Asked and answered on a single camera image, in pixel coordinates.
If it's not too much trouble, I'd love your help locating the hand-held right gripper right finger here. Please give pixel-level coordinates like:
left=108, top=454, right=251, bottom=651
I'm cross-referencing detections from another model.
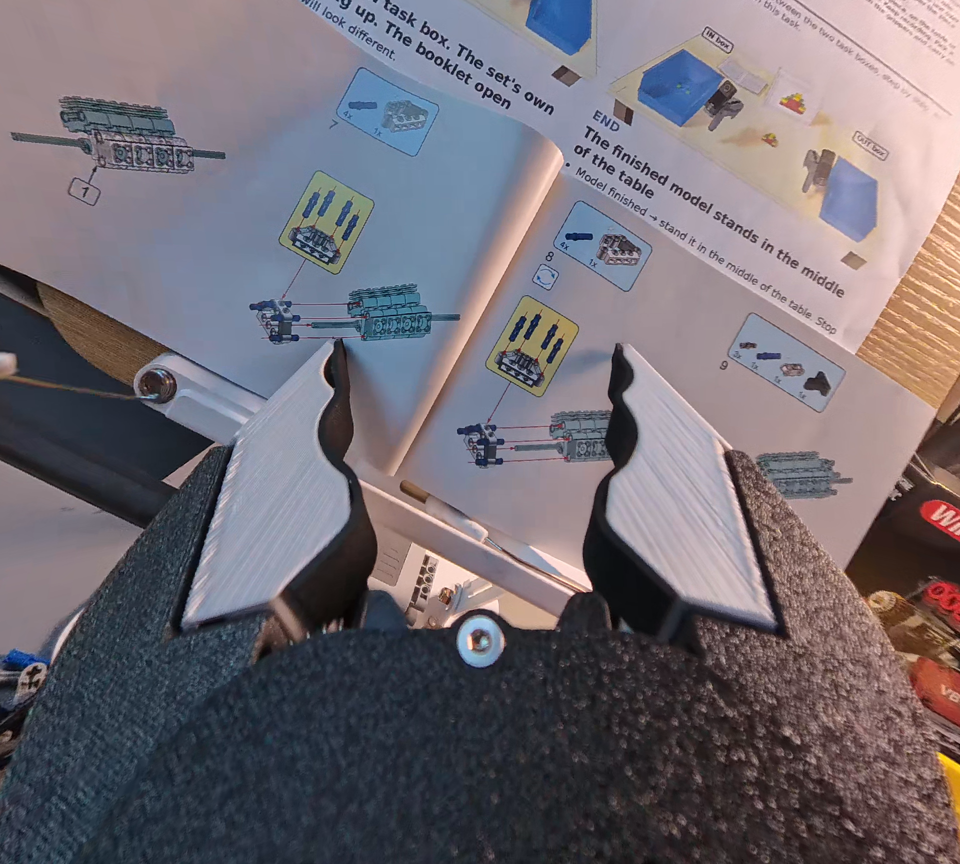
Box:
left=582, top=342, right=783, bottom=652

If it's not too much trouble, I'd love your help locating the black model set box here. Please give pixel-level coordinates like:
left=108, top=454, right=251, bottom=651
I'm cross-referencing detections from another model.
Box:
left=846, top=421, right=960, bottom=760

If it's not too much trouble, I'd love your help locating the white book stand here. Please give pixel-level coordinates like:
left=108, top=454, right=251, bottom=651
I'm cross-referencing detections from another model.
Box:
left=0, top=181, right=960, bottom=617

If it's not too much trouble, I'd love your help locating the instruction booklet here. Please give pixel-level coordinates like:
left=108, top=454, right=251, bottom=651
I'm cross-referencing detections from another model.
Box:
left=0, top=0, right=939, bottom=580

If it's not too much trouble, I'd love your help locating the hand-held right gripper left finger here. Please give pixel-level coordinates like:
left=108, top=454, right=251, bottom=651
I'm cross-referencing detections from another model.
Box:
left=180, top=339, right=378, bottom=647

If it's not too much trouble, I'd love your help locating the grey battery box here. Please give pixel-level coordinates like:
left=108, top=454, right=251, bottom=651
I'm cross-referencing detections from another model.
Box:
left=367, top=537, right=489, bottom=631

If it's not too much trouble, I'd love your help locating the printed task sheet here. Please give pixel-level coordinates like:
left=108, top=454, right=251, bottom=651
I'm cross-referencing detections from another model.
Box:
left=213, top=0, right=960, bottom=355

